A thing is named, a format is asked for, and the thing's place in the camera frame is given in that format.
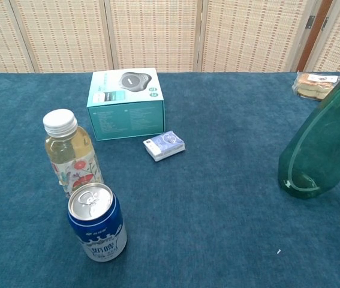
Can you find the green spray bottle black trigger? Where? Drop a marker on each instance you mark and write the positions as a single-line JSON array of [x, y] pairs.
[[322, 144]]

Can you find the yellow drink bottle white cap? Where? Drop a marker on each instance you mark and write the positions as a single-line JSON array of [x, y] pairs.
[[67, 150]]

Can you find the blue tissue pack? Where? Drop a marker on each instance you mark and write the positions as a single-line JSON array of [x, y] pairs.
[[164, 145]]

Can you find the blue velvet tablecloth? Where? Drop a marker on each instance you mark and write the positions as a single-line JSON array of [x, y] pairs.
[[202, 195]]

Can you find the teal speaker product box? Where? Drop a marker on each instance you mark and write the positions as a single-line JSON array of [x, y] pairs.
[[124, 102]]

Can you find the blue white milk can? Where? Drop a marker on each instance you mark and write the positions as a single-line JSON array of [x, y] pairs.
[[97, 228]]

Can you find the woven bamboo folding screen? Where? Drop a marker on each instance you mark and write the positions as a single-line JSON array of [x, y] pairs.
[[157, 33]]

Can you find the bagged sandwich cakes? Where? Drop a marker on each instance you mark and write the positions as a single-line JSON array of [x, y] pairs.
[[310, 85]]

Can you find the metal screen hinge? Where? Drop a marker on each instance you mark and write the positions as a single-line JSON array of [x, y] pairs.
[[325, 23], [309, 22]]

